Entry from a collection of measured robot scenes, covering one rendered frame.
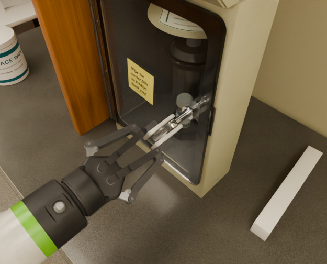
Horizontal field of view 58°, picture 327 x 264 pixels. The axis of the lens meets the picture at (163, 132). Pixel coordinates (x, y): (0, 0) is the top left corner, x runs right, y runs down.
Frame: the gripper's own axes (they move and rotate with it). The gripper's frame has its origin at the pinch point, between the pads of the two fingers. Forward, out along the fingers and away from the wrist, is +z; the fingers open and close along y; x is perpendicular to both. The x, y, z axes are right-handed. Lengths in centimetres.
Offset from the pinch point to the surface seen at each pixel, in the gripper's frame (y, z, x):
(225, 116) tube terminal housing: -4.9, 7.3, -8.2
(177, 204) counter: -14.6, -0.4, 16.2
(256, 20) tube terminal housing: 3.1, 10.2, -23.0
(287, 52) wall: -2.9, 47.7, 3.2
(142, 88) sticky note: 9.8, 3.5, 2.0
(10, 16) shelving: 89, 15, 74
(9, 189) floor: 39, -27, 152
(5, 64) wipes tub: 50, -7, 42
